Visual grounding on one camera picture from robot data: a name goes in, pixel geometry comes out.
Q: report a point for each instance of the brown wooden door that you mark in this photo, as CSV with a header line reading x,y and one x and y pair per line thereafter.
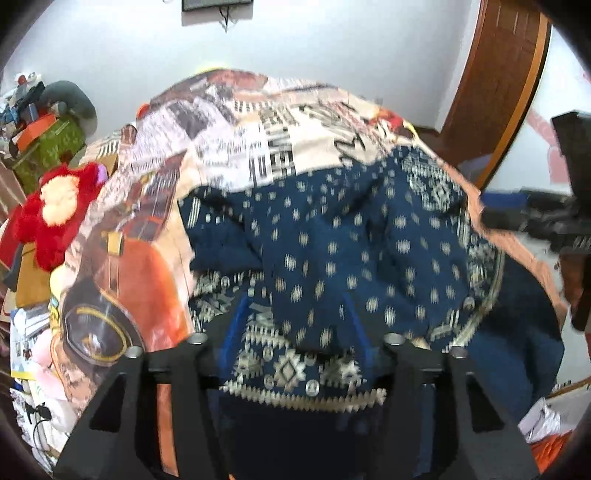
x,y
498,83

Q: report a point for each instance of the small black monitor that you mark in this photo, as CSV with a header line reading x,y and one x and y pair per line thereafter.
x,y
217,3

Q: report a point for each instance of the printed blanket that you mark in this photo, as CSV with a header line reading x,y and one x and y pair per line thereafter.
x,y
207,129

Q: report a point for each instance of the navy patterned hooded jacket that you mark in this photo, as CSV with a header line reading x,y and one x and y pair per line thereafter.
x,y
332,258

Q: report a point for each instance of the red plush toy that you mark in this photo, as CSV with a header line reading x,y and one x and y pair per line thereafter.
x,y
51,217

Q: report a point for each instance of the brown cardboard sheet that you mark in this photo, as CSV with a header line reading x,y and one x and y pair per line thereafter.
x,y
30,281

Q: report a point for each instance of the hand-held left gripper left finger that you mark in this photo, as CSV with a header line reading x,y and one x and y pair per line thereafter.
x,y
233,332

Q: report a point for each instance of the orange box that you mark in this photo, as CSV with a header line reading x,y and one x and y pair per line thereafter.
x,y
37,131

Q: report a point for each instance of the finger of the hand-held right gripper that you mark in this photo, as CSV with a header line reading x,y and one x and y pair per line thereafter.
x,y
505,199
521,220

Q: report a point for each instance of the pile of books and magazines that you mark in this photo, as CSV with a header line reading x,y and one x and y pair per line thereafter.
x,y
30,341

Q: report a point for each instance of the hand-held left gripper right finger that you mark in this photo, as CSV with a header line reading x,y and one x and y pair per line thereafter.
x,y
360,337

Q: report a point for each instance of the green patterned box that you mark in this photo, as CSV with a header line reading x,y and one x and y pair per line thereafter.
x,y
51,152

